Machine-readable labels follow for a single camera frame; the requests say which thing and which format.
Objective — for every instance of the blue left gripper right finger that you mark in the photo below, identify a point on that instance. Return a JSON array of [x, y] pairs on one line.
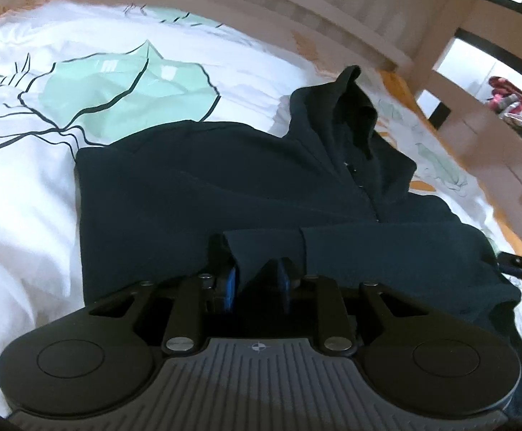
[[283, 280]]

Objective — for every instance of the pile of colourful clothes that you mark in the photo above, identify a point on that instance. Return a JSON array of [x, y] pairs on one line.
[[506, 102]]

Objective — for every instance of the dark navy hooded garment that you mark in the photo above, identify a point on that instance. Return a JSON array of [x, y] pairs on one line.
[[399, 317]]

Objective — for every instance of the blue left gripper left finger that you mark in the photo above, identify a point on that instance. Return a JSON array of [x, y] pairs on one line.
[[227, 288]]

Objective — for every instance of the white wooden bed frame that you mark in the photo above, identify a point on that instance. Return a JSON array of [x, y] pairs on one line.
[[433, 43]]

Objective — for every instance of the white leaf-print bed sheet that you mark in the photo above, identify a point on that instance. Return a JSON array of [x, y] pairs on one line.
[[78, 74]]

